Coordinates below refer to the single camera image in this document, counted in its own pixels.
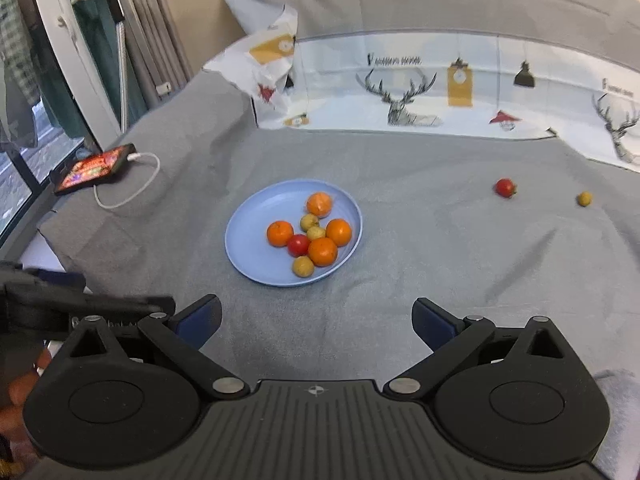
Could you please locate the white bed sheet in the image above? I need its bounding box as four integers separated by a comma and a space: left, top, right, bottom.
19, 230, 68, 273

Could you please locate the grey blanket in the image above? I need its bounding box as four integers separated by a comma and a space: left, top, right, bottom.
37, 67, 640, 396

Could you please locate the deer printed white cloth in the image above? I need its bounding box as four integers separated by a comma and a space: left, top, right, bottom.
202, 0, 640, 175

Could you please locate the light blue plate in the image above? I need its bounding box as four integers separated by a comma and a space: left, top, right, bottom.
224, 179, 364, 288

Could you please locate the light blue towel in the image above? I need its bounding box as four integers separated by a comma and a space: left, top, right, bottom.
592, 369, 640, 480

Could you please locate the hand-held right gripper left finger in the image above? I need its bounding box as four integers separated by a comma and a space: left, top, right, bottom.
55, 294, 251, 402

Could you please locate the person's left hand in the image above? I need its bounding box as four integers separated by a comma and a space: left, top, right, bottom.
0, 347, 53, 463

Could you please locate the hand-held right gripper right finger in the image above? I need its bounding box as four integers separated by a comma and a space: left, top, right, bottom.
382, 297, 583, 403

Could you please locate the white window frame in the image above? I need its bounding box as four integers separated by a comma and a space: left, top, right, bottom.
25, 0, 126, 153

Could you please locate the white charging cable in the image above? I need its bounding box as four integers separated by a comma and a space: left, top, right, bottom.
93, 152, 161, 210

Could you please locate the black smartphone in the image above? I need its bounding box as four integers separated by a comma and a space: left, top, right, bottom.
53, 143, 137, 197

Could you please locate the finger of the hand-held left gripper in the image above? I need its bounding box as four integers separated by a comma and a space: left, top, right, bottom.
47, 294, 177, 328
20, 268, 88, 295

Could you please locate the glossy orange mandarin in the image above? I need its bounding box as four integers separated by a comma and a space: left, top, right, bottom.
306, 192, 333, 219

